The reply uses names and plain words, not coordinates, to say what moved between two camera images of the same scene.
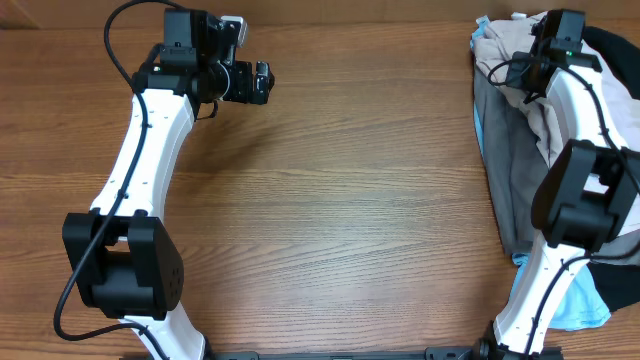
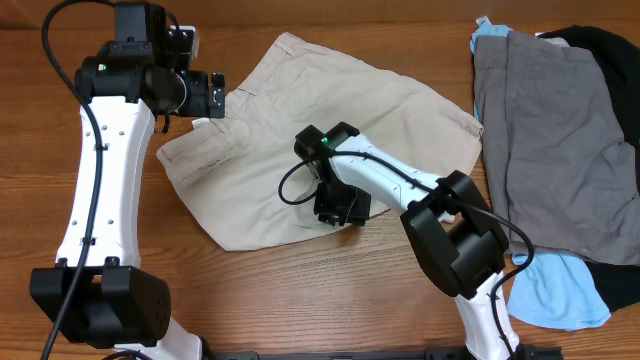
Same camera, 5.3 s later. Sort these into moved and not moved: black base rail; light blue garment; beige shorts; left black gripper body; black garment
Moved: beige shorts; left black gripper body
Not moved: light blue garment; black garment; black base rail
